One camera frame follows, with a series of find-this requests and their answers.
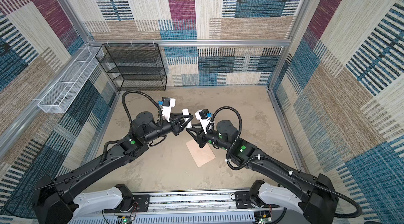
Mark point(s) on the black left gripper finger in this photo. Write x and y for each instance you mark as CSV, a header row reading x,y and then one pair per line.
x,y
181,123
179,117

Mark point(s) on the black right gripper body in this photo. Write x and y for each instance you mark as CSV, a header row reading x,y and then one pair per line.
x,y
204,139

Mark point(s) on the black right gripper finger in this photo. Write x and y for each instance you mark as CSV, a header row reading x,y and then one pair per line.
x,y
195,133
196,127

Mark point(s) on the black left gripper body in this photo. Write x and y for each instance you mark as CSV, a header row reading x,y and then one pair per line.
x,y
174,128

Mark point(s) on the white glue stick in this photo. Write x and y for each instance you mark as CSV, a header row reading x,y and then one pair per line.
x,y
187,124

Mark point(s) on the pink envelope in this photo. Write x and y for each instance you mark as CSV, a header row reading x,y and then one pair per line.
x,y
201,156

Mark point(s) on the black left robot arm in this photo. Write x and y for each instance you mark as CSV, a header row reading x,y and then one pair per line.
x,y
60,200

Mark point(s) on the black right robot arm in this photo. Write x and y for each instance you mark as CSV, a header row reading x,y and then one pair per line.
x,y
312,196

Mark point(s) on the black wire shelf rack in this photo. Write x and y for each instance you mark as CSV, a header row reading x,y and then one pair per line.
x,y
136,66

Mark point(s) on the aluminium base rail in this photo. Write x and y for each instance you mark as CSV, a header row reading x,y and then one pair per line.
x,y
228,206

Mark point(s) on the white wire mesh basket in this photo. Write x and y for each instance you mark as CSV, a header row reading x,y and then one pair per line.
x,y
65,90

